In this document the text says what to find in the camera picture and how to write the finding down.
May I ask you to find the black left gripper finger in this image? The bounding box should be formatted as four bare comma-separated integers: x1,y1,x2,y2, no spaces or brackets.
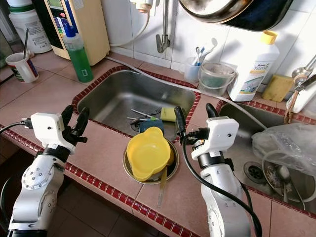
73,107,90,141
60,105,75,130

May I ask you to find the blue rabbit mug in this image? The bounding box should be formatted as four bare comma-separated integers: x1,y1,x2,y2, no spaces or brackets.
138,118,166,136

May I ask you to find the yellow plastic bowl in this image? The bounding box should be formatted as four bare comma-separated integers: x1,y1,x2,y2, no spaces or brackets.
126,127,172,182

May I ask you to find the yellow white plastic utensil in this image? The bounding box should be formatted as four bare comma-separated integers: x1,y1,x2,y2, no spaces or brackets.
157,167,168,208

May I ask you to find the green yellow sponge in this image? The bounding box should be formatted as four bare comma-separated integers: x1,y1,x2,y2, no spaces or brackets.
160,106,178,122

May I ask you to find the clear plastic tub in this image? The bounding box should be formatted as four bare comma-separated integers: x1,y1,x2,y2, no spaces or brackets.
197,61,237,97

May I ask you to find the round steel bowl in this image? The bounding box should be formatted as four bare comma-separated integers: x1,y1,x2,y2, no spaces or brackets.
122,143,180,185

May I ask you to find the steel sink basin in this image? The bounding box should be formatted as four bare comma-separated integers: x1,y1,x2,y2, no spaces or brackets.
215,101,316,213
72,67,201,144

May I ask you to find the clear plastic toothbrush cup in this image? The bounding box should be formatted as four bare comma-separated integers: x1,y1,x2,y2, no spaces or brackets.
184,56,203,82

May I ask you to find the white detergent bottle yellow cap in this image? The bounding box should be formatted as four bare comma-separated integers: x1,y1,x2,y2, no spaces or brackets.
227,31,280,103

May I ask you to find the green dish soap bottle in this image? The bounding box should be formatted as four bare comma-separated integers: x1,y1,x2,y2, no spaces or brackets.
63,24,93,83

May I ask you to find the blue white toothbrush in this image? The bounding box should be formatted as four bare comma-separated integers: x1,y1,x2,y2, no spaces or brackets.
194,45,205,67

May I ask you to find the white printed mug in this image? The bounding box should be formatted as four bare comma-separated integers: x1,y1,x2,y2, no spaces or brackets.
5,52,39,83

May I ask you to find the mustard yellow sponge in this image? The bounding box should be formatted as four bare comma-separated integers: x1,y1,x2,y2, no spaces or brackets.
262,74,295,103

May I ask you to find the clear plastic bag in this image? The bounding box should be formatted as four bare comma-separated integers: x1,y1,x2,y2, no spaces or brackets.
251,122,316,163

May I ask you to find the round metal dish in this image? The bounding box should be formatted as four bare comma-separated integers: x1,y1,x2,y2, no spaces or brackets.
262,151,312,202

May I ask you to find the metal spoon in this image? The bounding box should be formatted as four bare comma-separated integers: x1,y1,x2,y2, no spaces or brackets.
276,165,294,203
22,28,30,59

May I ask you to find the beige water ionizer appliance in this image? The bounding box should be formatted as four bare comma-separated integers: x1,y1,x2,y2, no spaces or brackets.
32,0,110,66

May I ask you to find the large white plastic jar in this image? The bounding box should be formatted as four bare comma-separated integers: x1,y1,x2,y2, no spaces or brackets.
7,0,52,54

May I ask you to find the thin white tube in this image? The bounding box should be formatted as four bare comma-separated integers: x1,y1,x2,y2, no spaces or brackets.
109,12,151,48

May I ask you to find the chrome gooseneck faucet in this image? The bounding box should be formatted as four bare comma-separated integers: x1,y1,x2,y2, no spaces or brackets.
290,64,316,94

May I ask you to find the hanging steel wok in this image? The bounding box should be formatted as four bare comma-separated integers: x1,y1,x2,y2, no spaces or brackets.
178,0,294,32

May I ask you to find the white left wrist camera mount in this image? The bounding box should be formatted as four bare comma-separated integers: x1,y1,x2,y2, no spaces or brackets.
31,113,72,153

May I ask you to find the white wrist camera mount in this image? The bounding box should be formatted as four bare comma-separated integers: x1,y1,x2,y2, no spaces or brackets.
193,117,240,158
31,113,72,153

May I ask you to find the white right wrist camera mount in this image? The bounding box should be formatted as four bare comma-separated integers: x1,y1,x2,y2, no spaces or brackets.
193,117,240,158

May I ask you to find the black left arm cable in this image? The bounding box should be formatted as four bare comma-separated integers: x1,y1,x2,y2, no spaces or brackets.
0,118,33,235

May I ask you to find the grey wall tap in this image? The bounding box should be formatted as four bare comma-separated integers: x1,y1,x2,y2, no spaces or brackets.
131,0,171,54

